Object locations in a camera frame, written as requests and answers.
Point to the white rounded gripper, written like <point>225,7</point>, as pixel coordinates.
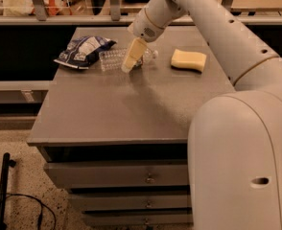
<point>145,28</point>

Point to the clear plastic water bottle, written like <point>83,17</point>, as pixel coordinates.
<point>113,58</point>

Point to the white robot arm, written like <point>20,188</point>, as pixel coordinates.
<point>235,140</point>

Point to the top grey drawer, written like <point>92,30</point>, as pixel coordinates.
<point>118,174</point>

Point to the grey drawer cabinet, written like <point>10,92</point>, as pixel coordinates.
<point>97,115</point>

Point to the blue white chip bag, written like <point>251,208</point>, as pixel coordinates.
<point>82,52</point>

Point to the yellow sponge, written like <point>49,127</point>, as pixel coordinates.
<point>188,60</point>

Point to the bottom grey drawer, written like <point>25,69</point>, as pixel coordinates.
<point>138,217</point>

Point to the middle grey drawer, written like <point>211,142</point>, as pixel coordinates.
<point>130,201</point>

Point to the black stand pole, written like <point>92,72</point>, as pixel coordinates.
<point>7,163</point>

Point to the grey drawer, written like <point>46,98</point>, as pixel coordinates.
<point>138,217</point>
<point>130,201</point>
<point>118,174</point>

